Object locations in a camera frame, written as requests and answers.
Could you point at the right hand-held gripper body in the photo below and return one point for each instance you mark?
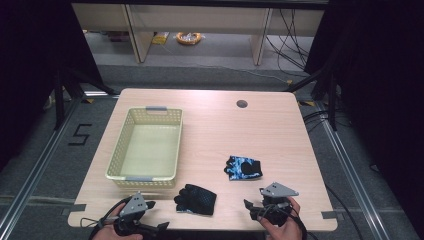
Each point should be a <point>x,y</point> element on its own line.
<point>278,190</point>

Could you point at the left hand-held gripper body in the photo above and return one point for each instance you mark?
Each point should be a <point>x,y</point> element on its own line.
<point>132,207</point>

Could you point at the blue camouflage fingerless glove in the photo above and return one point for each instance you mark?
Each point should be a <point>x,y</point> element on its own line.
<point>243,168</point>

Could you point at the black mesh glove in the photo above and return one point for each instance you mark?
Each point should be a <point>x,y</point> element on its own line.
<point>196,200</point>

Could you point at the cream perforated plastic basket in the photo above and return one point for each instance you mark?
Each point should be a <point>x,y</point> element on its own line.
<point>150,146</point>

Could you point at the person's right hand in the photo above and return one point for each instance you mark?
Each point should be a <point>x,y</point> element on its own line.
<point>286,231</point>

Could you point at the person's left hand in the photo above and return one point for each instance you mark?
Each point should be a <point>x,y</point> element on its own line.
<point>110,233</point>

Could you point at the grey tape strip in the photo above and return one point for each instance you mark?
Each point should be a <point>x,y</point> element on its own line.
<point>75,209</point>
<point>330,215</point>

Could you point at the grey round table grommet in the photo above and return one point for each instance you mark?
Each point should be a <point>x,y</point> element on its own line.
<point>242,103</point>

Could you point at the black metal stand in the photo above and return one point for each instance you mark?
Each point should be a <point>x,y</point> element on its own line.
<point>60,100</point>
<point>331,100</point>

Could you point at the black curtain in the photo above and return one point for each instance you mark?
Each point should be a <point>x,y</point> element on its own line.
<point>33,50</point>
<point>383,83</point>

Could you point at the yellow packet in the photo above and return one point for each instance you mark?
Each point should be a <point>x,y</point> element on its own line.
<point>160,38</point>

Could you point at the beige desk with panel legs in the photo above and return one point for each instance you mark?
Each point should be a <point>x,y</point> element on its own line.
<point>200,20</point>

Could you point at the silver metal floor rail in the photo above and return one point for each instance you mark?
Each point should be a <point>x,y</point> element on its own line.
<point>36,166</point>
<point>350,166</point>

